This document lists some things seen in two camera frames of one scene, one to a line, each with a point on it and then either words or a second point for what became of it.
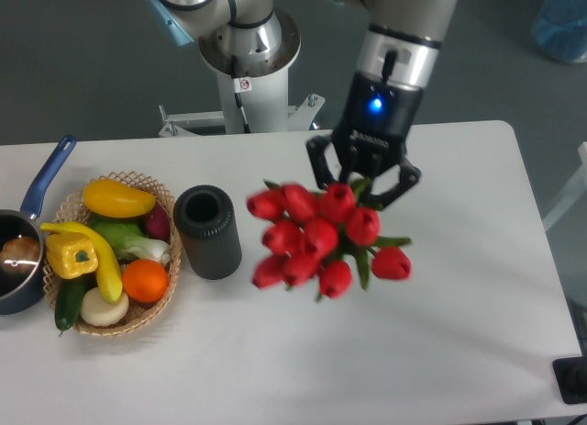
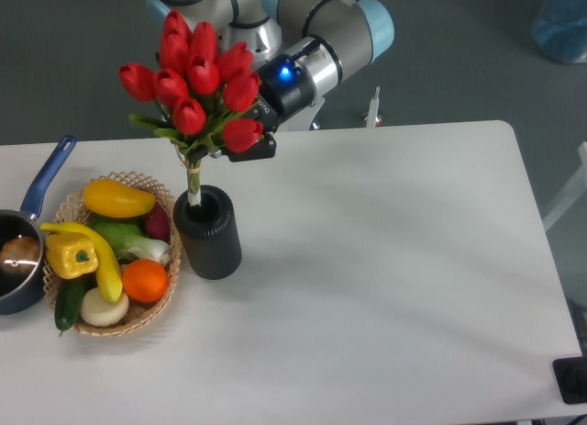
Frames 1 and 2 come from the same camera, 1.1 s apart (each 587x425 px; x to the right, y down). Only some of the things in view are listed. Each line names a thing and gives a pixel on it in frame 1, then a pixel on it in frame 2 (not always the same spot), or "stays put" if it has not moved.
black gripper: x=371 y=135 → x=285 y=92
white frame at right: x=578 y=188 stays put
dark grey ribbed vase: x=205 y=218 stays put
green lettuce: x=128 y=236 stays put
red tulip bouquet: x=322 y=239 → x=197 y=88
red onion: x=157 y=223 stays put
